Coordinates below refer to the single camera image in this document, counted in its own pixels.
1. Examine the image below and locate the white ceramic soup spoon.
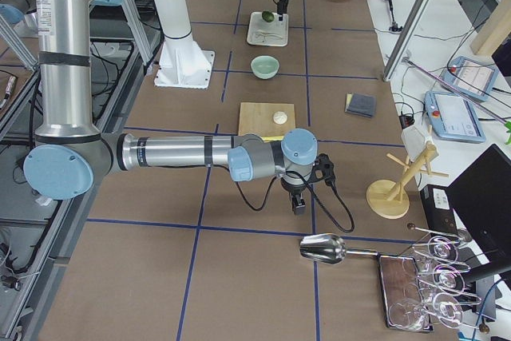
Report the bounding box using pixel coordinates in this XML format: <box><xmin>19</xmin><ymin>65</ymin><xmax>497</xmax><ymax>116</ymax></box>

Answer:
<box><xmin>252</xmin><ymin>30</ymin><xmax>286</xmax><ymax>45</ymax></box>

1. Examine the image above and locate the light green bowl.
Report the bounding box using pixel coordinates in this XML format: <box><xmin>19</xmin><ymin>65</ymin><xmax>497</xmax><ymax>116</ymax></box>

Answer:
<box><xmin>251</xmin><ymin>55</ymin><xmax>279</xmax><ymax>80</ymax></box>

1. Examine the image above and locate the white steamed bun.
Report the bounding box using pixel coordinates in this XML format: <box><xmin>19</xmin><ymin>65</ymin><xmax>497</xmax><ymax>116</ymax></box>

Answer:
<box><xmin>272</xmin><ymin>111</ymin><xmax>288</xmax><ymax>125</ymax></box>

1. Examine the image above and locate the green avocado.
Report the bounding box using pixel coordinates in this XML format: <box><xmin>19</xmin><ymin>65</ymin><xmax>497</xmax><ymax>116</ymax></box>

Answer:
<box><xmin>261</xmin><ymin>10</ymin><xmax>275</xmax><ymax>23</ymax></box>

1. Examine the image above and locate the white bear serving tray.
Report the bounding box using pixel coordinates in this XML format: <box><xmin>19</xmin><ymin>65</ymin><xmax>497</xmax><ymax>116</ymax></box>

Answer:
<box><xmin>247</xmin><ymin>11</ymin><xmax>288</xmax><ymax>47</ymax></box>

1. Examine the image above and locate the metal scoop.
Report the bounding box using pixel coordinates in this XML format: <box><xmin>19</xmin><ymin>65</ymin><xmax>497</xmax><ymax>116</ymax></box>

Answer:
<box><xmin>299</xmin><ymin>233</ymin><xmax>378</xmax><ymax>264</ymax></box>

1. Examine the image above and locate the yellow plastic knife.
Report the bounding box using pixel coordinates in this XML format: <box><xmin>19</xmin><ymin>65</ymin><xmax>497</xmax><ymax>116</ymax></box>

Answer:
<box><xmin>261</xmin><ymin>136</ymin><xmax>283</xmax><ymax>142</ymax></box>

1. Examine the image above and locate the wooden cutting board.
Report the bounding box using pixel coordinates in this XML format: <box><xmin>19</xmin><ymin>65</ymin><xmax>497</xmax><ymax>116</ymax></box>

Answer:
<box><xmin>238</xmin><ymin>102</ymin><xmax>296</xmax><ymax>138</ymax></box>

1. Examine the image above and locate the wooden mug tree stand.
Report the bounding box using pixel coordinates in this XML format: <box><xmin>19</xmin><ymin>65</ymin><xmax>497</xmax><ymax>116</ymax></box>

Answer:
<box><xmin>366</xmin><ymin>141</ymin><xmax>449</xmax><ymax>220</ymax></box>

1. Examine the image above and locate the grey folded cloth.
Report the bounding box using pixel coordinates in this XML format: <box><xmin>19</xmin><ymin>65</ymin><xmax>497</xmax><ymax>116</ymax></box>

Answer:
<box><xmin>345</xmin><ymin>93</ymin><xmax>376</xmax><ymax>118</ymax></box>

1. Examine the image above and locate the wine glass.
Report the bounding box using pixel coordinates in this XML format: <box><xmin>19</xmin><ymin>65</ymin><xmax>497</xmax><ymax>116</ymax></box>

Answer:
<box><xmin>417</xmin><ymin>264</ymin><xmax>465</xmax><ymax>303</ymax></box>
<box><xmin>412</xmin><ymin>236</ymin><xmax>470</xmax><ymax>272</ymax></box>
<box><xmin>387</xmin><ymin>293</ymin><xmax>463</xmax><ymax>332</ymax></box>

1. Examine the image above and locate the black glass rack tray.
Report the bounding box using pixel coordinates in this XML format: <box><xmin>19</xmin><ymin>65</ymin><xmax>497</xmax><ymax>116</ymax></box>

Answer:
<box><xmin>377</xmin><ymin>255</ymin><xmax>434</xmax><ymax>333</ymax></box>

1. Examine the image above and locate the near teach pendant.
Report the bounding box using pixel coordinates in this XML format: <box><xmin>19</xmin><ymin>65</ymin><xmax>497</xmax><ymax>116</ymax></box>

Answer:
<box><xmin>424</xmin><ymin>91</ymin><xmax>486</xmax><ymax>143</ymax></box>

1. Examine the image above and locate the teach pendant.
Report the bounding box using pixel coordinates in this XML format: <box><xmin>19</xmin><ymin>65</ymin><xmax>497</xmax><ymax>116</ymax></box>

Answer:
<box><xmin>442</xmin><ymin>56</ymin><xmax>498</xmax><ymax>101</ymax></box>
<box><xmin>424</xmin><ymin>91</ymin><xmax>486</xmax><ymax>143</ymax></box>

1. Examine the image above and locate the black monitor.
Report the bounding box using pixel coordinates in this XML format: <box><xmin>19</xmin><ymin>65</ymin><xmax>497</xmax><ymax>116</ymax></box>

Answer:
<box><xmin>447</xmin><ymin>145</ymin><xmax>510</xmax><ymax>283</ymax></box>

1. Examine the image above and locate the far teach pendant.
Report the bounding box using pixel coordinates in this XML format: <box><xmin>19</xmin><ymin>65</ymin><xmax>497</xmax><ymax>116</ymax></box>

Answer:
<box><xmin>442</xmin><ymin>56</ymin><xmax>498</xmax><ymax>101</ymax></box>

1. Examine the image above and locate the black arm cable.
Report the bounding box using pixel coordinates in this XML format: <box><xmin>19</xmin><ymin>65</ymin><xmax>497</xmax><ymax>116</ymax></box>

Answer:
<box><xmin>234</xmin><ymin>161</ymin><xmax>355</xmax><ymax>232</ymax></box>

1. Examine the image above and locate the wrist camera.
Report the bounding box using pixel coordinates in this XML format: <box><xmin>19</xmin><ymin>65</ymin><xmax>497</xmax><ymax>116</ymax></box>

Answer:
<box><xmin>309</xmin><ymin>153</ymin><xmax>336</xmax><ymax>188</ymax></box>

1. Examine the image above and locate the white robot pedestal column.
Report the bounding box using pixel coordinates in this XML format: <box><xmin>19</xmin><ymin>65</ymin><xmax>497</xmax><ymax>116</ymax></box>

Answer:
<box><xmin>154</xmin><ymin>0</ymin><xmax>215</xmax><ymax>89</ymax></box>

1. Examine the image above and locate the aluminium frame post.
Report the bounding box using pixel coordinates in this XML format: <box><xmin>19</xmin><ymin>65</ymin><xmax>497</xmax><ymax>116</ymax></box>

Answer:
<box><xmin>382</xmin><ymin>0</ymin><xmax>430</xmax><ymax>81</ymax></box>

